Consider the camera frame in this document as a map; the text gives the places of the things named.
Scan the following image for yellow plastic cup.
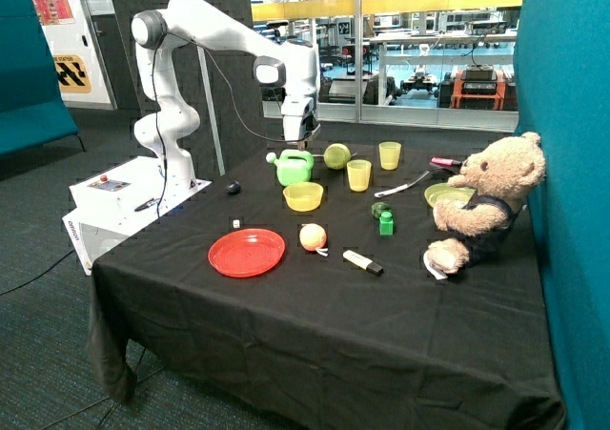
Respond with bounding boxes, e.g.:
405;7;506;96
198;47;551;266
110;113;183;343
378;141;401;171
346;159;372;192

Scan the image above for brown teddy bear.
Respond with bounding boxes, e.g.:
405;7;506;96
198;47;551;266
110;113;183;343
423;132;546;280

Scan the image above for red plastic plate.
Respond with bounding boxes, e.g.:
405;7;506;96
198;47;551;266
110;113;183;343
208;229;285;278

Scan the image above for teal partition wall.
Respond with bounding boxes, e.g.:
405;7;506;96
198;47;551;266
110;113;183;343
514;0;609;429

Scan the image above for black tablecloth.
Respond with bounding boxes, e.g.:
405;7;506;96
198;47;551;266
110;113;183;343
87;153;567;429

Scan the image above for teal sofa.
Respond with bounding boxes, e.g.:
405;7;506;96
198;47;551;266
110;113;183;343
0;0;80;157

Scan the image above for yellow plastic cup near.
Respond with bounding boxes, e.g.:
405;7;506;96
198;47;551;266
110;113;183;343
346;159;372;192

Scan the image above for white-handled spoon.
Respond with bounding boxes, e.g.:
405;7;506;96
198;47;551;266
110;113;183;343
374;171;431;198

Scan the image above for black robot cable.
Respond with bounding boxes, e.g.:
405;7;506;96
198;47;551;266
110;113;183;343
152;31;306;216

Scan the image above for yellow-green ball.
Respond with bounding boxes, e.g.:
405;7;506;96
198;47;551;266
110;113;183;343
323;143;352;171

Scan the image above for dark blue round object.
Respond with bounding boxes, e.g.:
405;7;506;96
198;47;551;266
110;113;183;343
226;180;242;195

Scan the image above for black pen on cabinet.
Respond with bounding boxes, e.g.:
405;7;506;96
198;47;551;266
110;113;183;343
134;198;158;212

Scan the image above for dark green toy vegetable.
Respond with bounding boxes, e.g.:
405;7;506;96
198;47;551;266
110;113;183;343
371;202;392;220

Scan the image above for orange mobile robot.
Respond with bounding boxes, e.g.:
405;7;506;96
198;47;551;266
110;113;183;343
437;64;518;112

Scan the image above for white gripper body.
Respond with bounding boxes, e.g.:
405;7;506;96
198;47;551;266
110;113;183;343
280;96;320;144

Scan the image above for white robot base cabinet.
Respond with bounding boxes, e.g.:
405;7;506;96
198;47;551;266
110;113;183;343
63;156;210;275

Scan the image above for green toy watering can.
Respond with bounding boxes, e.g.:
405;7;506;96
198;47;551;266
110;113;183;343
266;149;315;187

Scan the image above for yellow plastic bowl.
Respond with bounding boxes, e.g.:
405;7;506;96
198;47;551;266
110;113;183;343
283;182;324;212

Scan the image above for pink marker pen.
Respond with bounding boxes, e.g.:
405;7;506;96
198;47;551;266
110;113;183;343
430;157;462;168

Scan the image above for green toy block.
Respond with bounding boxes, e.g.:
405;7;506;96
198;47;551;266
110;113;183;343
379;211;395;235

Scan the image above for light green plate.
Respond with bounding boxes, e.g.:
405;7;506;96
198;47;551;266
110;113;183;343
424;183;475;208

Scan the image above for yellow plastic cup far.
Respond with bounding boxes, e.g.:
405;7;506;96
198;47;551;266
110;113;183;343
378;141;401;171

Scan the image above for peach plush ball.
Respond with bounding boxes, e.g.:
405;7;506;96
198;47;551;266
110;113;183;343
299;223;328;256

